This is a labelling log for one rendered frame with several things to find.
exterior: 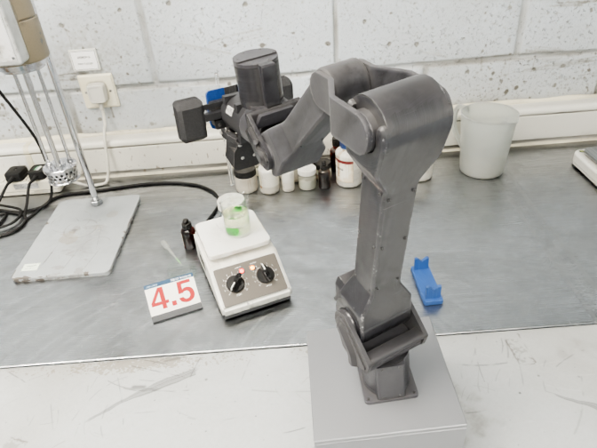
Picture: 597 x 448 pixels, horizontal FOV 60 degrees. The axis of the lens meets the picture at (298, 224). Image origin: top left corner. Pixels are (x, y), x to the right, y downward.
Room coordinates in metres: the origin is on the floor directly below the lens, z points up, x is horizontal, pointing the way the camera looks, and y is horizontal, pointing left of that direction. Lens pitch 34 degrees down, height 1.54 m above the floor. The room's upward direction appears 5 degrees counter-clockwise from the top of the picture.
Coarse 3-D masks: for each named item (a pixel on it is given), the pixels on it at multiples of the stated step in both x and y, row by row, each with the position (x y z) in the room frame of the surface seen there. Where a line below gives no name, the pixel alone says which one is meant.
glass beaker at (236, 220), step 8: (224, 192) 0.82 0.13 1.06; (240, 192) 0.83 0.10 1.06; (224, 200) 0.82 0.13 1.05; (232, 200) 0.83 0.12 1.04; (240, 200) 0.83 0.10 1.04; (224, 208) 0.79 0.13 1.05; (232, 208) 0.78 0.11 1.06; (240, 208) 0.78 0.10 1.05; (248, 208) 0.80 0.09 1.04; (224, 216) 0.79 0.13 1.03; (232, 216) 0.78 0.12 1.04; (240, 216) 0.78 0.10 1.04; (248, 216) 0.80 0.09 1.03; (224, 224) 0.79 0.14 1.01; (232, 224) 0.78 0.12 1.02; (240, 224) 0.78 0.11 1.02; (248, 224) 0.79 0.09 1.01; (232, 232) 0.78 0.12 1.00; (240, 232) 0.78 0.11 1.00; (248, 232) 0.79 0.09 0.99
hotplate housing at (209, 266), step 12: (204, 252) 0.77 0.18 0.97; (240, 252) 0.76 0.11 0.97; (252, 252) 0.76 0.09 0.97; (264, 252) 0.76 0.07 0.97; (276, 252) 0.76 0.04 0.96; (204, 264) 0.76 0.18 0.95; (216, 264) 0.73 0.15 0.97; (228, 264) 0.73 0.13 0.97; (216, 288) 0.70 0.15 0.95; (288, 288) 0.70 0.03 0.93; (252, 300) 0.68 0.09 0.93; (264, 300) 0.68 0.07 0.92; (276, 300) 0.69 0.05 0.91; (228, 312) 0.66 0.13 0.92; (240, 312) 0.67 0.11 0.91
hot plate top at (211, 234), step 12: (252, 216) 0.85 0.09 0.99; (204, 228) 0.82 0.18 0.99; (216, 228) 0.82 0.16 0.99; (252, 228) 0.81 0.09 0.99; (264, 228) 0.81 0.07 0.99; (204, 240) 0.79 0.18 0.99; (216, 240) 0.78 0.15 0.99; (228, 240) 0.78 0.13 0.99; (240, 240) 0.78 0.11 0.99; (252, 240) 0.77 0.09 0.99; (264, 240) 0.77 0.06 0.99; (216, 252) 0.74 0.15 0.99; (228, 252) 0.74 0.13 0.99
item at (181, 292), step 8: (184, 280) 0.74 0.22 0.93; (192, 280) 0.74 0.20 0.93; (152, 288) 0.72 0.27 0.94; (160, 288) 0.72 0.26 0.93; (168, 288) 0.72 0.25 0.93; (176, 288) 0.73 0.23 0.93; (184, 288) 0.73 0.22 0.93; (192, 288) 0.73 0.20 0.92; (152, 296) 0.71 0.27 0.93; (160, 296) 0.71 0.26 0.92; (168, 296) 0.71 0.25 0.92; (176, 296) 0.71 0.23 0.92; (184, 296) 0.72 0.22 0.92; (192, 296) 0.72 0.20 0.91; (152, 304) 0.70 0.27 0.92; (160, 304) 0.70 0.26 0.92; (168, 304) 0.70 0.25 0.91; (176, 304) 0.70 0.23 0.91; (152, 312) 0.69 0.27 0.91
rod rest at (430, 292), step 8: (416, 264) 0.75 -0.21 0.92; (424, 264) 0.75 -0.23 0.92; (416, 272) 0.74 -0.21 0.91; (424, 272) 0.74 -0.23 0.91; (416, 280) 0.72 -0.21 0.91; (424, 280) 0.71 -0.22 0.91; (432, 280) 0.71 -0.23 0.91; (424, 288) 0.69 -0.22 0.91; (432, 288) 0.67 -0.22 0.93; (440, 288) 0.67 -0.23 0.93; (424, 296) 0.67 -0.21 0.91; (432, 296) 0.67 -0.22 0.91; (440, 296) 0.67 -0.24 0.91; (424, 304) 0.66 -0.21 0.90; (432, 304) 0.66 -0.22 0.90
